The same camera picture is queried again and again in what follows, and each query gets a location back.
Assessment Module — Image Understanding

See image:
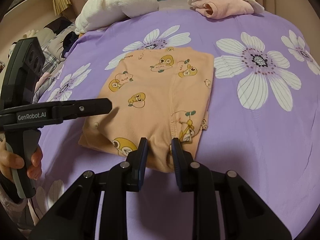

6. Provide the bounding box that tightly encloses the pink folded garment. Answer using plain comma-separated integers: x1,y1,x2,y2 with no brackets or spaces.
191,0,254,20

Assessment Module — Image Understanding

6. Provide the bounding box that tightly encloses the grey plaid pillow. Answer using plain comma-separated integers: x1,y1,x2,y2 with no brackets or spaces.
33,24,75,103

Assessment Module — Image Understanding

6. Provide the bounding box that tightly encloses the pink fuzzy left forearm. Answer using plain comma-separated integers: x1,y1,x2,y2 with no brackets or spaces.
1,174,35,230

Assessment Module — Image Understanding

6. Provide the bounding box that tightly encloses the light pink small garment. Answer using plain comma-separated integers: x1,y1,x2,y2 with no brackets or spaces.
34,72,51,92

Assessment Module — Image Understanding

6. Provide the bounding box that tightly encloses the tan fringed hanging cloth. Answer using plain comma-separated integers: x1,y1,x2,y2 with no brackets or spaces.
52,0,72,16

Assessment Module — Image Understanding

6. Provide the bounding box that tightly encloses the white fluffy folded blanket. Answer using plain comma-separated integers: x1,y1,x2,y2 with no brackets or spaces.
75,0,159,35

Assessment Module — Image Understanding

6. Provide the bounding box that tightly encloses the orange cartoon print shirt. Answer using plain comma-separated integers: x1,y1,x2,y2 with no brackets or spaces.
79,47,214,173

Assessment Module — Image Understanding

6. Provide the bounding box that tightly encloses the dark navy clothing pile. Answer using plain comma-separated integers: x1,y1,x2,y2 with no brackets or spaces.
61,31,79,58

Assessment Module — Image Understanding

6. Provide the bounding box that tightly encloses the person's left hand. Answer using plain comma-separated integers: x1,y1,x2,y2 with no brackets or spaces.
1,140,43,183

